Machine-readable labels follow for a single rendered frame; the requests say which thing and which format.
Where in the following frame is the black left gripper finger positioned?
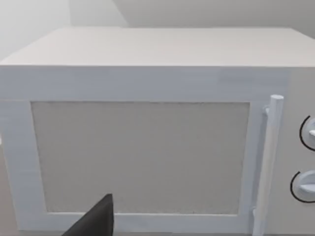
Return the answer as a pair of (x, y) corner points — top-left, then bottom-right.
(61, 193), (115, 236)

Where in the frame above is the pale microwave door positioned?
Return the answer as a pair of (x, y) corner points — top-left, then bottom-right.
(0, 66), (289, 234)

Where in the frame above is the pale microwave oven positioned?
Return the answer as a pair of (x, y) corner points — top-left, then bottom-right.
(0, 27), (315, 236)

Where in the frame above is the pale microwave knob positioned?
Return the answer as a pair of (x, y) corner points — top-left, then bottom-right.
(299, 115), (315, 151)
(290, 171), (315, 204)

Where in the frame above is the pale microwave door handle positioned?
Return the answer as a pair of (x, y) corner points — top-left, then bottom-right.
(250, 94), (284, 236)

